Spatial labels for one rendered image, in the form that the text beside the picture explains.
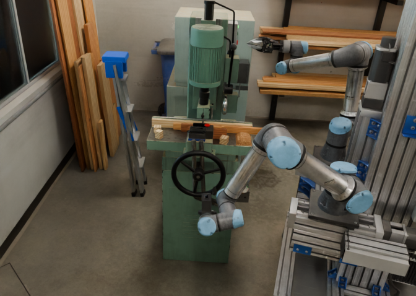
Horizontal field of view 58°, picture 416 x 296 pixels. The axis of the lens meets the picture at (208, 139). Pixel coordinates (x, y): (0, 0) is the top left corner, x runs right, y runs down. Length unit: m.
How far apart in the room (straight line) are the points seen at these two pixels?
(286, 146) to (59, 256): 1.86
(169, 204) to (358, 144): 1.14
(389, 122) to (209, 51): 0.92
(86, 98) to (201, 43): 1.55
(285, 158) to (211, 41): 0.82
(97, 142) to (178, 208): 1.34
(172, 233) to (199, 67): 1.09
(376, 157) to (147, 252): 1.60
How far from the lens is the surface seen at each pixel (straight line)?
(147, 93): 4.62
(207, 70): 2.00
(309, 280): 2.37
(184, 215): 2.37
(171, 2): 4.31
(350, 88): 2.26
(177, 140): 2.11
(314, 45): 3.92
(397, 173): 1.97
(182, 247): 2.55
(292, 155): 1.41
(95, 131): 3.39
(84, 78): 3.23
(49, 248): 2.86
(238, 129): 2.21
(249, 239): 2.83
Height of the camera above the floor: 1.90
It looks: 28 degrees down
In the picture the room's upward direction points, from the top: 3 degrees clockwise
